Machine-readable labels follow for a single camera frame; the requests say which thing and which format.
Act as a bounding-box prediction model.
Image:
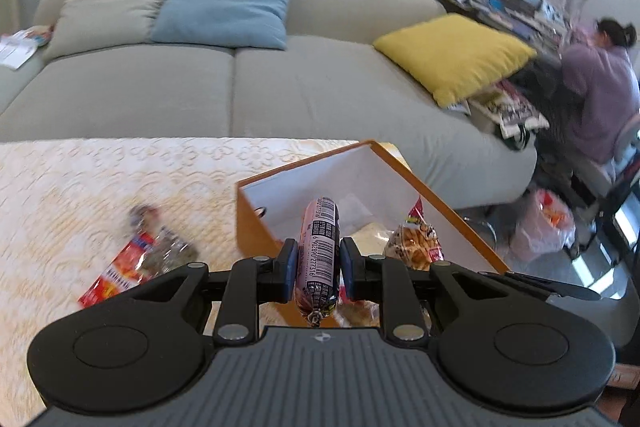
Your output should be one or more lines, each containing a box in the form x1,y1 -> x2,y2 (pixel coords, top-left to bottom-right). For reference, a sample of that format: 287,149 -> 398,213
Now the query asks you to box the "beige cushion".
42,0 -> 182,60

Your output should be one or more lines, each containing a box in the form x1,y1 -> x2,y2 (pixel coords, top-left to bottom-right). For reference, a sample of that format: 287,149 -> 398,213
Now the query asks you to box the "red snack packet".
77,231 -> 158,309

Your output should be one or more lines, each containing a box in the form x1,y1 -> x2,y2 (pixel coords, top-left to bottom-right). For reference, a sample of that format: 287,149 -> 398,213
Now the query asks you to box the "printed tote bag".
470,79 -> 551,152

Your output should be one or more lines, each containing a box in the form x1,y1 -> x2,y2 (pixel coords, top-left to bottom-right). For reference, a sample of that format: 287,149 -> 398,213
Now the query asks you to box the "waffle snack bag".
382,196 -> 446,271

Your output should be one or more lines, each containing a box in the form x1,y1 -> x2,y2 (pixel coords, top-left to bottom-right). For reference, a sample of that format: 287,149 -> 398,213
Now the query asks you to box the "white office chair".
570,112 -> 640,258

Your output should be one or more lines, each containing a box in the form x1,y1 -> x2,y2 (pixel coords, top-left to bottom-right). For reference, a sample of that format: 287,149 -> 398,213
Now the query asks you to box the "grey-green sofa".
0,0 -> 538,212

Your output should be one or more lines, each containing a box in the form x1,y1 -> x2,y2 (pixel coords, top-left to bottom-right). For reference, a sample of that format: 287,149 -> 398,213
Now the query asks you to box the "pink sausage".
294,197 -> 341,327

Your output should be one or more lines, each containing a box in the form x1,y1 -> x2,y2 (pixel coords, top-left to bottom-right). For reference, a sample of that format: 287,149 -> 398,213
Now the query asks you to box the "yellow cushion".
372,13 -> 538,108

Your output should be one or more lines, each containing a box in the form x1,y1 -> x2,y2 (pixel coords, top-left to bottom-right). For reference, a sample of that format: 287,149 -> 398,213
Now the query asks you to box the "pink plastic bag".
510,188 -> 577,264

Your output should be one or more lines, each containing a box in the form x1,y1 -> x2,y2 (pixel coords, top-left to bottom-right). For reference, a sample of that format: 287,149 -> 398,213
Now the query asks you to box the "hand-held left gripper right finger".
340,237 -> 551,342

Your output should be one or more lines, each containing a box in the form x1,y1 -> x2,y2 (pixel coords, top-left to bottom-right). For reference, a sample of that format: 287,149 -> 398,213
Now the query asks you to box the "blue cushion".
150,0 -> 300,51

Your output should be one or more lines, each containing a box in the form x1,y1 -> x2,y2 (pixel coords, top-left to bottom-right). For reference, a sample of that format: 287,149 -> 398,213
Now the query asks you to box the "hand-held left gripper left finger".
100,238 -> 299,342

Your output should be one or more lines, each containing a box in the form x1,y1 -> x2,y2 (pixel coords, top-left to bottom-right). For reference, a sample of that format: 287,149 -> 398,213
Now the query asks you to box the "white booklet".
0,32 -> 38,70

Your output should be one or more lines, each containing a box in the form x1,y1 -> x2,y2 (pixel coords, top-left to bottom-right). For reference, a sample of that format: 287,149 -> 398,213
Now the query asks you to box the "white lace tablecloth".
0,137 -> 413,415

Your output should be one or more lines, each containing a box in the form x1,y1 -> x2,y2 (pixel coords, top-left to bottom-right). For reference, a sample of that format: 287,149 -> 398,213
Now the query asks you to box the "small round candy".
129,204 -> 162,230

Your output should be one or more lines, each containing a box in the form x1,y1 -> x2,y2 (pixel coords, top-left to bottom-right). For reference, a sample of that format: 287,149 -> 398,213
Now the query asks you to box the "clear acrylic side table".
462,214 -> 500,253

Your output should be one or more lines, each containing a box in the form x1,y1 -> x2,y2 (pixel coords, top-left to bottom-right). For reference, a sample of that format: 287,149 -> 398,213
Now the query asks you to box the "orange cardboard box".
235,139 -> 511,328

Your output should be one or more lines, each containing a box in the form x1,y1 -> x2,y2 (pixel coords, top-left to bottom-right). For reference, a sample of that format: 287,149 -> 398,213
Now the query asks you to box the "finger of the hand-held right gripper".
505,271 -> 601,303

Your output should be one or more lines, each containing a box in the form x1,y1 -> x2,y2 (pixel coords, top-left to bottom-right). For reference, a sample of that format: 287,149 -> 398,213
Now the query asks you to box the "colourful leaflet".
25,26 -> 54,46

